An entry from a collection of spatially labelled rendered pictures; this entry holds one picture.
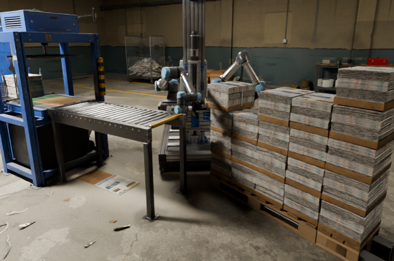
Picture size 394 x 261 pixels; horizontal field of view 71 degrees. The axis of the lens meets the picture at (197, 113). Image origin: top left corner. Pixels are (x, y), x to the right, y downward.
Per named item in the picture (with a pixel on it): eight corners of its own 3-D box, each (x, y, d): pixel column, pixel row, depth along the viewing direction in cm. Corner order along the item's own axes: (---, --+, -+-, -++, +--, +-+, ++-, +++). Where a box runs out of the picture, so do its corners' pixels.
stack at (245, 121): (234, 173, 316) (236, 102, 296) (338, 223, 230) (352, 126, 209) (209, 184, 292) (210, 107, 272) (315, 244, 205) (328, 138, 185)
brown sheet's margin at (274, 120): (282, 111, 253) (282, 107, 252) (313, 118, 232) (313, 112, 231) (257, 118, 229) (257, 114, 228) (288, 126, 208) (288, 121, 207)
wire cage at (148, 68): (165, 81, 1059) (164, 35, 1017) (151, 84, 991) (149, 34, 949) (141, 80, 1120) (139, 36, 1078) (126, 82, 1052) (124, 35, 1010)
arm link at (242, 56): (242, 48, 292) (265, 89, 293) (244, 48, 302) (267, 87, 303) (233, 54, 297) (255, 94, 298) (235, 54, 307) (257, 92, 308)
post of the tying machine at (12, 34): (46, 185, 292) (23, 31, 254) (37, 188, 285) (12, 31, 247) (40, 182, 297) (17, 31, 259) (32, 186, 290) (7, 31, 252)
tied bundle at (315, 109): (313, 119, 231) (316, 91, 226) (350, 126, 210) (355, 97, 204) (288, 128, 208) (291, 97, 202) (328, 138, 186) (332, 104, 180)
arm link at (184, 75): (185, 73, 285) (200, 104, 252) (175, 74, 281) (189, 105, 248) (187, 64, 277) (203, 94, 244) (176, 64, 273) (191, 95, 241)
